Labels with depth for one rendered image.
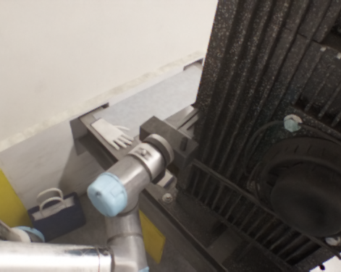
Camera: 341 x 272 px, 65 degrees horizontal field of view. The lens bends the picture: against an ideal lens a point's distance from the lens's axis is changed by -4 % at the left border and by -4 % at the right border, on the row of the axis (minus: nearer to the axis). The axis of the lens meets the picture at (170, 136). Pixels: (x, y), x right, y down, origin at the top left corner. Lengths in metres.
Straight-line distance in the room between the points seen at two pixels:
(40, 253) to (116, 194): 0.15
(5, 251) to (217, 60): 0.51
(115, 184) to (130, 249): 0.13
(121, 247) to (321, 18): 0.52
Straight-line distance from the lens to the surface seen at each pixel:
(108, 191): 0.51
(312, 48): 0.54
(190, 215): 1.18
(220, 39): 0.58
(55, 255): 0.51
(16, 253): 0.50
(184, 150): 0.58
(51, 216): 1.66
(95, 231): 1.88
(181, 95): 1.67
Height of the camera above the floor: 1.72
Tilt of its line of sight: 48 degrees down
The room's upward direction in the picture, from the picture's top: 9 degrees clockwise
